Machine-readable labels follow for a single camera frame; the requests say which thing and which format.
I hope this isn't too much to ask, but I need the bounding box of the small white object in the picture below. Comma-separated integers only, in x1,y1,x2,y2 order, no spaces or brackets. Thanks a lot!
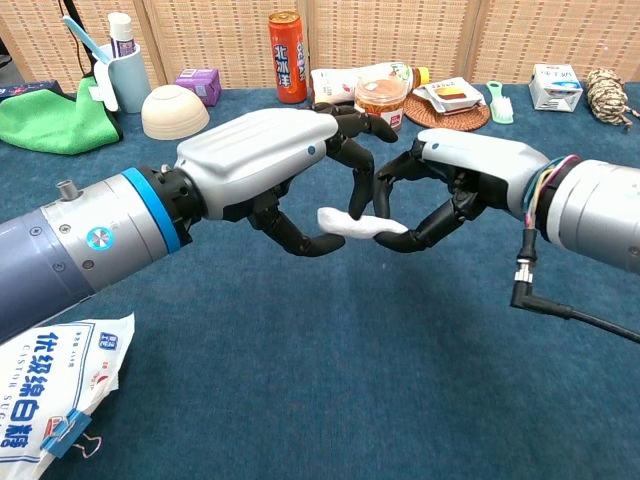
316,205,409,241

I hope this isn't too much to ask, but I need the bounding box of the round woven coaster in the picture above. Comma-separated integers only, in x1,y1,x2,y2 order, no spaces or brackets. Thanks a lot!
402,91,492,133

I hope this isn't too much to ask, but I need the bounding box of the light blue cup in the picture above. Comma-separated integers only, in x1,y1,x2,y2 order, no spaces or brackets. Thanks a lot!
96,41,153,115

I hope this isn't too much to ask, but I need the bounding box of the white snack packet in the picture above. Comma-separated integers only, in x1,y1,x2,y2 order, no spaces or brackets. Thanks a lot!
413,75,488,118

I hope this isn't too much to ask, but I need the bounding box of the white sugar bag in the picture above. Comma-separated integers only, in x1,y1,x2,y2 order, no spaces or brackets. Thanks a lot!
0,311,137,480

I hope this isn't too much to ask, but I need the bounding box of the white toothpaste tube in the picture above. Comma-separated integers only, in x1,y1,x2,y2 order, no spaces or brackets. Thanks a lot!
106,11,139,59

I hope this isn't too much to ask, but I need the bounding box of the clear jar red label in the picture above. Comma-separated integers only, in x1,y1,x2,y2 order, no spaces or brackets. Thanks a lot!
353,75,408,129

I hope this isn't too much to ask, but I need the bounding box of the light blue toothbrush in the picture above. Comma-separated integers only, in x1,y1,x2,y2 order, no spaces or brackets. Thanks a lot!
62,15,114,67

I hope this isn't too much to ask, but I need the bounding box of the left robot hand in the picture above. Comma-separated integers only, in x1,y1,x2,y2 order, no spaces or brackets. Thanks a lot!
172,101,400,258

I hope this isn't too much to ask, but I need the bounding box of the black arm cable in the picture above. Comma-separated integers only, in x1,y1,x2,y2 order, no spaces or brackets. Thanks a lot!
509,227,640,345

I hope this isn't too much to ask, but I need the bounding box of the bamboo folding screen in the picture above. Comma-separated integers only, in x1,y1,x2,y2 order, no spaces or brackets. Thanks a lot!
0,0,640,94

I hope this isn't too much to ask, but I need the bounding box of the small purple box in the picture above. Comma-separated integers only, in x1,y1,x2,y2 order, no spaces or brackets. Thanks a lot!
174,67,223,108

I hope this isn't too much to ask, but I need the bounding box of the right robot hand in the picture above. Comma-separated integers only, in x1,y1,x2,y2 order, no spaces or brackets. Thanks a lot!
372,127,552,255

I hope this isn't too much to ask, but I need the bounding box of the beige upturned bowl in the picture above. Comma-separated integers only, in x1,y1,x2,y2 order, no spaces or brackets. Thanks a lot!
140,83,212,142

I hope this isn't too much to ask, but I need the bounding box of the white drink bottle yellow cap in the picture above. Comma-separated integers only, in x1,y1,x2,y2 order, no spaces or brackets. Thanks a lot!
309,60,432,107

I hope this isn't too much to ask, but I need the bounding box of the bundle of twine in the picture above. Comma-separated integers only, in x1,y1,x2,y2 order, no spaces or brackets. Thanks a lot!
585,67,640,134

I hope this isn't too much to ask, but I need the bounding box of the green microfibre cloth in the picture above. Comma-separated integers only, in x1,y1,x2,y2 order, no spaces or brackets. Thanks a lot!
0,74,124,157

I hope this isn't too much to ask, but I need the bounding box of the dark blue printed box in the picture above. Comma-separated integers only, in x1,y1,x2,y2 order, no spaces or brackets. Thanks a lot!
0,79,64,99

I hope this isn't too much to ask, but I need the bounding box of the blue felt tablecloth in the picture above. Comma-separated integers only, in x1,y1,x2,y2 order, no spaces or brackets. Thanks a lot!
0,81,640,480

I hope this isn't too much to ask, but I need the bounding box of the white blue milk carton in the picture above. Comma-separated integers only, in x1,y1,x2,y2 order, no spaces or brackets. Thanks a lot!
528,62,585,113

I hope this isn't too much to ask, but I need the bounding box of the blue binder clip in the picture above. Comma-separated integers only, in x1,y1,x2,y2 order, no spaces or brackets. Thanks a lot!
39,406,104,461

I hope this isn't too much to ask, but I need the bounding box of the orange drink can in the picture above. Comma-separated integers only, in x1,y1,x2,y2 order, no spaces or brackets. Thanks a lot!
267,10,309,106

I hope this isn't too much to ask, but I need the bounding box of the green scrubbing brush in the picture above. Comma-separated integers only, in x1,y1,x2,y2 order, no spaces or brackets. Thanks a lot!
485,79,517,126

